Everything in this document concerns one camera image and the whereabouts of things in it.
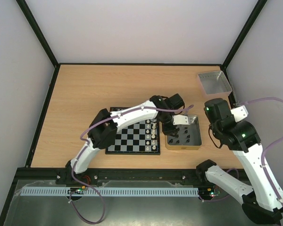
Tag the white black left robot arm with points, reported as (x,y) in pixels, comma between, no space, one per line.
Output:
(102,131)

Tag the black frame post left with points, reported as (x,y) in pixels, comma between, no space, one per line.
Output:
(37,31)

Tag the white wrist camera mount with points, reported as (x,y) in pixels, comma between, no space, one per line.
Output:
(181,120)
(239,113)

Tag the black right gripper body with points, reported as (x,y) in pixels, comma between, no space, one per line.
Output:
(215,128)

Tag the gold metal tin tray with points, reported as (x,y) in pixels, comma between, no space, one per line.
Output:
(188,137)

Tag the black white chess board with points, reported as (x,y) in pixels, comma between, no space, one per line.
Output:
(131,140)

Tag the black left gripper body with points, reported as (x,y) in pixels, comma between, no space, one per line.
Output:
(165,130)

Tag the white slotted cable duct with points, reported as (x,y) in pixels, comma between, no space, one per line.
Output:
(111,192)

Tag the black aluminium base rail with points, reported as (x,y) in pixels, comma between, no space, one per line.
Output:
(186,177)

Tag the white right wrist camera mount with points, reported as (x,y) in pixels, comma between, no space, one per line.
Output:
(239,113)

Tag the white chess piece row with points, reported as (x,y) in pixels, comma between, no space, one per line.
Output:
(151,136)

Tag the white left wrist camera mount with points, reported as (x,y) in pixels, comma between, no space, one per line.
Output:
(181,120)

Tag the black frame post right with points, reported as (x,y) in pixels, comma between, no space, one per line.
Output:
(245,30)

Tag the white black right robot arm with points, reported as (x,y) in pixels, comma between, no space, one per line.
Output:
(262,200)

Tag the black frame post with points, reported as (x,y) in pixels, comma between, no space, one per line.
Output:
(37,31)
(245,30)

